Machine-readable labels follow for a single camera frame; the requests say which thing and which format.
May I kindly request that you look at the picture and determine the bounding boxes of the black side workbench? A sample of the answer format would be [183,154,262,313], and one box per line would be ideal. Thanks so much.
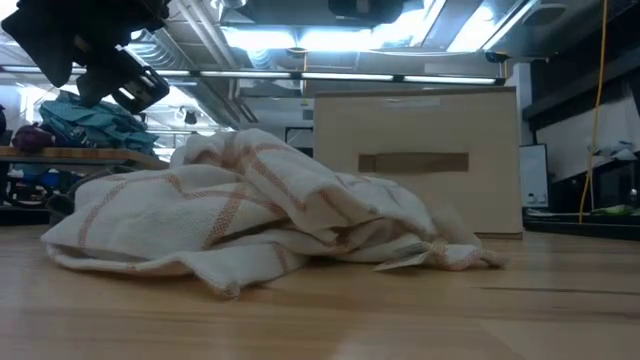
[522,213,640,242]

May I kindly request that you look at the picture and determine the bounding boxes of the maroon cloth bundle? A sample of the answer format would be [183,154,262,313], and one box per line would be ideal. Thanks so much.
[12,123,55,153]

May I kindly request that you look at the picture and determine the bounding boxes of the blue storage crate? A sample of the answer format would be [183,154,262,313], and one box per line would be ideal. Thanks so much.
[42,169,84,189]

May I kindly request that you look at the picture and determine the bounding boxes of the blue-grey waffle towel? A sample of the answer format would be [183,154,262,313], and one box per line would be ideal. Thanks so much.
[47,192,76,218]

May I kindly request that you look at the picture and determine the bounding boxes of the long yellow hanging cable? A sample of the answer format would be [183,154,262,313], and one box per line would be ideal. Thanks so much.
[578,0,609,225]

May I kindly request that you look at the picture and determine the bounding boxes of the black metal frame stand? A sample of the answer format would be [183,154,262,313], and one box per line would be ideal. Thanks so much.
[284,125,315,151]

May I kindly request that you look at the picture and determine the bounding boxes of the beige fabric storage box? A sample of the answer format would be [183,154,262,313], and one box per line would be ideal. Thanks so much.
[313,85,524,239]

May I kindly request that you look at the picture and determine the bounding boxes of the teal cloth pile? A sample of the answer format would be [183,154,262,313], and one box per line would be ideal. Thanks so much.
[38,89,160,156]

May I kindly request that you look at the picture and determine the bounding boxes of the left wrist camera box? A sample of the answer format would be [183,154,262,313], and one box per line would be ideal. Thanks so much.
[112,63,171,115]

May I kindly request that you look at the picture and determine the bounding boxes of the white panel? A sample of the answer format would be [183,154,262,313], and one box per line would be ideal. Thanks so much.
[518,143,550,209]

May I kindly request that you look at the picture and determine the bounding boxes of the round ceiling speaker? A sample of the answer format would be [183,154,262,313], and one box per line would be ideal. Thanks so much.
[522,3,569,27]

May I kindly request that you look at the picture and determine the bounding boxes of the white towel orange stripes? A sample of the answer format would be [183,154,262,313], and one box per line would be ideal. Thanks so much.
[40,128,507,301]

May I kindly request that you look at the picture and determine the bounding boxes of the wooden workbench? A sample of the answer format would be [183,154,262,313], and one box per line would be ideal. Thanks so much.
[0,146,170,172]

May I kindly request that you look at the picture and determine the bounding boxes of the short yellow hanging cord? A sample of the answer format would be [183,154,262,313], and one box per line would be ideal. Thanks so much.
[301,49,309,107]

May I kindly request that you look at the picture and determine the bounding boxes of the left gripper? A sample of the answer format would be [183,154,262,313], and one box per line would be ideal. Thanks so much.
[0,0,171,109]

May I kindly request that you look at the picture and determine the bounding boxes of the white crumpled cloth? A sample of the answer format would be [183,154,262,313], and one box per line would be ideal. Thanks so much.
[589,140,639,162]

